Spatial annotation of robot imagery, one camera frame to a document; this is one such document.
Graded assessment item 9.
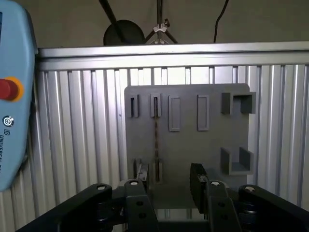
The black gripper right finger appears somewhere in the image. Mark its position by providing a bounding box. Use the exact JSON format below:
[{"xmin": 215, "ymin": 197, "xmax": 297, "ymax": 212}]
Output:
[{"xmin": 190, "ymin": 163, "xmax": 309, "ymax": 232}]

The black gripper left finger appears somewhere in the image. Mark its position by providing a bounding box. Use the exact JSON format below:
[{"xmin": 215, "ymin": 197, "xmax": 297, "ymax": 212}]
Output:
[{"xmin": 16, "ymin": 162, "xmax": 160, "ymax": 232}]

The grey plastic parts rack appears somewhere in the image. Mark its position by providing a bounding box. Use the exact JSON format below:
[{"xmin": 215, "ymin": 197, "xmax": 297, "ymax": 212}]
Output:
[{"xmin": 124, "ymin": 83, "xmax": 257, "ymax": 209}]

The pale blue teach pendant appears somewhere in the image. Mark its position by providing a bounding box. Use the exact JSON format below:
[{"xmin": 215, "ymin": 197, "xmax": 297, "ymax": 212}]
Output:
[{"xmin": 0, "ymin": 4, "xmax": 39, "ymax": 193}]

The black round disc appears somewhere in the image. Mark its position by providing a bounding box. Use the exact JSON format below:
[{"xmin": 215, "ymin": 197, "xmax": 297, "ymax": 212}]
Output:
[{"xmin": 103, "ymin": 19, "xmax": 146, "ymax": 46}]

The black tripod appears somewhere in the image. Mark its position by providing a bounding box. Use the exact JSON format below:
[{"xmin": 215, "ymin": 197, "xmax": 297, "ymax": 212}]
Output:
[{"xmin": 144, "ymin": 0, "xmax": 178, "ymax": 45}]

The black slanted rod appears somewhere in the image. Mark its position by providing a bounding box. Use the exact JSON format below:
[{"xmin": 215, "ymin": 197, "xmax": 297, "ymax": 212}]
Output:
[{"xmin": 98, "ymin": 0, "xmax": 128, "ymax": 45}]

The black hanging cable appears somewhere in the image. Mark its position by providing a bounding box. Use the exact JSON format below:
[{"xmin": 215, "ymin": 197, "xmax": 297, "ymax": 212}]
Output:
[{"xmin": 213, "ymin": 0, "xmax": 230, "ymax": 44}]

